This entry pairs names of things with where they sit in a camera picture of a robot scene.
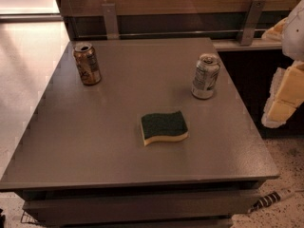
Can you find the white silver soda can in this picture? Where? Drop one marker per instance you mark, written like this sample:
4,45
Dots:
206,74

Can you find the orange soda can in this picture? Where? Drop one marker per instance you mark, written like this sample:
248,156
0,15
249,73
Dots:
87,63

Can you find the left metal wall bracket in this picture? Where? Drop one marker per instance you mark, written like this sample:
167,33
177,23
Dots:
110,21

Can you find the right metal wall bracket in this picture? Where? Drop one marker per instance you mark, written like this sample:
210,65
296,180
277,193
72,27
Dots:
247,33

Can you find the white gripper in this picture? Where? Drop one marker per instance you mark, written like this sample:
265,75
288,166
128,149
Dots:
294,32

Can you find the green yellow sponge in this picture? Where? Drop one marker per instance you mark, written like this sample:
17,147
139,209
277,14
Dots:
163,128

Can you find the metal wall bracket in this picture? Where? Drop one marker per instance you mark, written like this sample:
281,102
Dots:
247,33
110,21

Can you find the striped handle tool on floor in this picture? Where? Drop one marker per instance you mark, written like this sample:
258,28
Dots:
270,199

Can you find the wire rack under table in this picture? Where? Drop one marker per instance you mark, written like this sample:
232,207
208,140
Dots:
28,219

